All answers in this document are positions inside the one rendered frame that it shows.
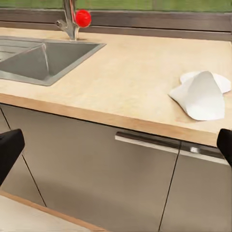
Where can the fixed window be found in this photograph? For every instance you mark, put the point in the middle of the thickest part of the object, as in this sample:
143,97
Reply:
184,19

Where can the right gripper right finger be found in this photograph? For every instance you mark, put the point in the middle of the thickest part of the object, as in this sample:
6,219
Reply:
224,143

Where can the countertop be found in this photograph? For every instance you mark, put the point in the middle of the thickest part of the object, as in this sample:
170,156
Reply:
126,84

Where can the saucer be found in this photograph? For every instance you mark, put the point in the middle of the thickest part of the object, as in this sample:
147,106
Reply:
223,83

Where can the paper coffee filter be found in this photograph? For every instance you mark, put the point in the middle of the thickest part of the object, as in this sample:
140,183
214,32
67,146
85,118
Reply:
200,97

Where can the cabinet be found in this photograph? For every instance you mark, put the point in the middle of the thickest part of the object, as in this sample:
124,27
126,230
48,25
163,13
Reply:
118,179

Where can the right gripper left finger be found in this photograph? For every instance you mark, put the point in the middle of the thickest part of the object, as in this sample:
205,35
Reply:
11,146

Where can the drop in sink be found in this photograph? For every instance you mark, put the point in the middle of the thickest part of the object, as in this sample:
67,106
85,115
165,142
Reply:
42,61

